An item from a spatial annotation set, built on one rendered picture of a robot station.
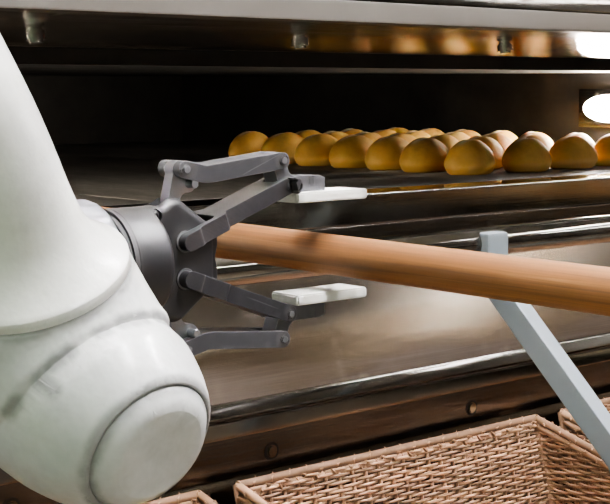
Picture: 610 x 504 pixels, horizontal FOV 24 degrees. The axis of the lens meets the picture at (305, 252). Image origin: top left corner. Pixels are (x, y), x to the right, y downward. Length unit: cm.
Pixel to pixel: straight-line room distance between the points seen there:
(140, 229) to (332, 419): 95
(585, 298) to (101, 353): 34
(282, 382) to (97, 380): 108
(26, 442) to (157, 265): 26
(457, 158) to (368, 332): 45
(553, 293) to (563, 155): 150
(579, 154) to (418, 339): 62
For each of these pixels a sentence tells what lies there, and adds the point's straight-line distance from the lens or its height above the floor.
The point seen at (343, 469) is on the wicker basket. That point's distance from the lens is 184.
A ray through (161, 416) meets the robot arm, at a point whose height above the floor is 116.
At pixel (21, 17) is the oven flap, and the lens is 142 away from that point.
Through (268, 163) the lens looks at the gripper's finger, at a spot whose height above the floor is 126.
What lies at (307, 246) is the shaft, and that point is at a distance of 108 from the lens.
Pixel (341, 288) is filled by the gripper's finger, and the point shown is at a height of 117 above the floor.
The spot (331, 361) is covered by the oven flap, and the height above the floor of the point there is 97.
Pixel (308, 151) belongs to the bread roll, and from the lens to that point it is 248.
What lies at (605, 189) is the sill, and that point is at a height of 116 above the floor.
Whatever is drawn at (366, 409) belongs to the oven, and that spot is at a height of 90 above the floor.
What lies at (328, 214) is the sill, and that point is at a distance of 181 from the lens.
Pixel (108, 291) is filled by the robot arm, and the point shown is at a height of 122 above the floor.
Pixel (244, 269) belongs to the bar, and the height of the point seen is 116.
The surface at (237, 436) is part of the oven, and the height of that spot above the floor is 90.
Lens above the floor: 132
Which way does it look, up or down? 7 degrees down
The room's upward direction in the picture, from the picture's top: straight up
